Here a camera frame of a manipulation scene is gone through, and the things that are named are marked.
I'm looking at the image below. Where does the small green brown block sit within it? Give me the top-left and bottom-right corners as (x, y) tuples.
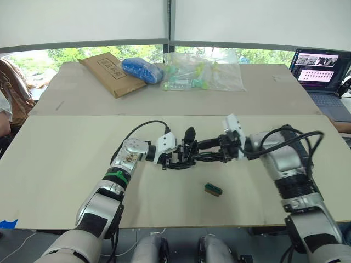
(204, 182), (224, 197)

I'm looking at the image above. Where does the grey window frame post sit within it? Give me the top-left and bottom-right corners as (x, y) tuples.
(162, 0), (177, 53)

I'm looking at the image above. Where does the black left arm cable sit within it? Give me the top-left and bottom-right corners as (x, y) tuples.
(109, 120), (171, 165)

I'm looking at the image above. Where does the black and white device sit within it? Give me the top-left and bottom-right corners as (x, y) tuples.
(336, 70), (351, 99)

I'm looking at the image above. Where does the brown cardboard envelope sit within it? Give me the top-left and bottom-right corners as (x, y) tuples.
(77, 52), (148, 99)

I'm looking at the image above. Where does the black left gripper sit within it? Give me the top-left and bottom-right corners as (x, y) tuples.
(161, 144), (197, 170)

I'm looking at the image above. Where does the white roller blind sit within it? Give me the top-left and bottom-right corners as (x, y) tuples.
(169, 0), (351, 53)
(0, 0), (169, 49)

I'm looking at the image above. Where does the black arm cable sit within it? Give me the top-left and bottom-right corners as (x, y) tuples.
(109, 120), (171, 165)
(238, 130), (325, 180)

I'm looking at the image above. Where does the blue plastic bag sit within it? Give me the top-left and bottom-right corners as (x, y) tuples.
(121, 56), (165, 85)

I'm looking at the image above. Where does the brown patterned bag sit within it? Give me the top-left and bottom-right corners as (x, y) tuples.
(0, 58), (37, 124)

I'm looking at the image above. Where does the open laptop computer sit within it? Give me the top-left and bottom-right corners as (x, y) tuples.
(288, 48), (351, 123)

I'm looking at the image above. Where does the clear bag of green parts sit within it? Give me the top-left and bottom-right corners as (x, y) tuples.
(161, 48), (247, 93)

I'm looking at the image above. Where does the black pointed finger piece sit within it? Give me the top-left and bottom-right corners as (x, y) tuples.
(184, 126), (196, 144)

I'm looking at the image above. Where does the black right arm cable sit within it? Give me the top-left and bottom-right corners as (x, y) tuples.
(238, 130), (325, 180)

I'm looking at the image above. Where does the blue tape strip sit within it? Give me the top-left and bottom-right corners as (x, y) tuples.
(0, 219), (19, 230)

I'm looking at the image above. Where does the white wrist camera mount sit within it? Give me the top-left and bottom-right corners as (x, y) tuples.
(152, 131), (178, 165)
(221, 113), (247, 160)

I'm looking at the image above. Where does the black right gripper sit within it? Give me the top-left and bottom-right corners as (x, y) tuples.
(190, 131), (240, 163)

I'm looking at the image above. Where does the grey rounded shape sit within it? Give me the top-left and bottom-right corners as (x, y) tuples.
(131, 234), (169, 263)
(197, 235), (234, 263)

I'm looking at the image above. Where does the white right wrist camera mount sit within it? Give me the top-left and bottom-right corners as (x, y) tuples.
(221, 113), (247, 160)

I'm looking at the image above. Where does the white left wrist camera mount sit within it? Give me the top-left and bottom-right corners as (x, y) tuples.
(152, 131), (178, 165)

